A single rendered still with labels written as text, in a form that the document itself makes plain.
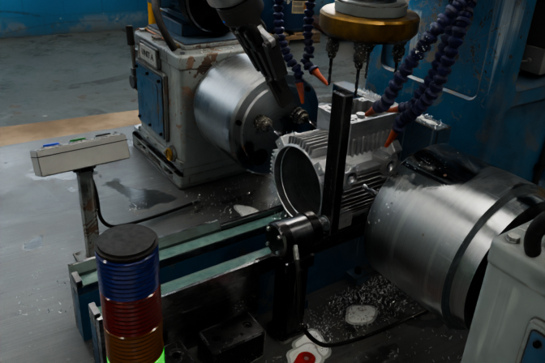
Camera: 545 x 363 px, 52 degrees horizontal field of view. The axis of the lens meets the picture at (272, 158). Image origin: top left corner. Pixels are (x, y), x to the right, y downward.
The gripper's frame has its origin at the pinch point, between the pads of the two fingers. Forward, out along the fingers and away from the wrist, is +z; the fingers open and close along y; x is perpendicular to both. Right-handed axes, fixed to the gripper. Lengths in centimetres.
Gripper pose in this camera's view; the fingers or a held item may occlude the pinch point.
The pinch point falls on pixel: (280, 89)
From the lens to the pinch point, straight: 104.2
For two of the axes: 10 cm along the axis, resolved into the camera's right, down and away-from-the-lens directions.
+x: -7.5, 6.2, -2.2
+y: -5.5, -4.0, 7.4
